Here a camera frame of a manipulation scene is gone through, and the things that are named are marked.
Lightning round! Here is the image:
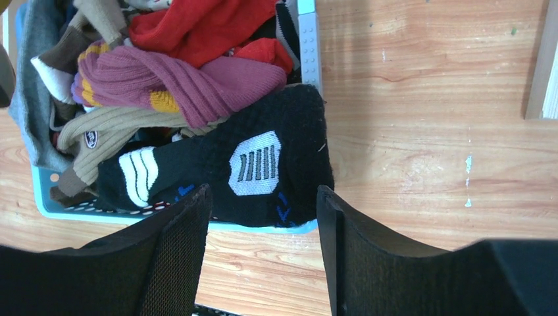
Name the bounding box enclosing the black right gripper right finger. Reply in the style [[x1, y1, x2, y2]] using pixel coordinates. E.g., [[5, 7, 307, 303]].
[[317, 186, 557, 315]]

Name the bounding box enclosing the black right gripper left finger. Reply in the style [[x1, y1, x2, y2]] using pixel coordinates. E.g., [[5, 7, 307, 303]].
[[1, 185, 212, 315]]

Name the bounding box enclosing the blue plastic sock basket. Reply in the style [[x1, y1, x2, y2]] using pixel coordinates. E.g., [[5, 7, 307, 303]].
[[30, 1, 322, 234]]

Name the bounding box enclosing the tan beige sock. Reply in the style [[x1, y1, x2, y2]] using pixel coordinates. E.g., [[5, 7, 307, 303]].
[[49, 107, 228, 207]]

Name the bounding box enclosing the purple striped sock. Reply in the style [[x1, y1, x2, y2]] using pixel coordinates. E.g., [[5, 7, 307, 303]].
[[70, 41, 287, 128]]

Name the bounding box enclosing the grey sock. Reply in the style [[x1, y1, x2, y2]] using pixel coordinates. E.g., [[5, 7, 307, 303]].
[[9, 0, 71, 172]]

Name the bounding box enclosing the red sock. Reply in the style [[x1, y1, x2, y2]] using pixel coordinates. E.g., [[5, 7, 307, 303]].
[[128, 1, 294, 74]]

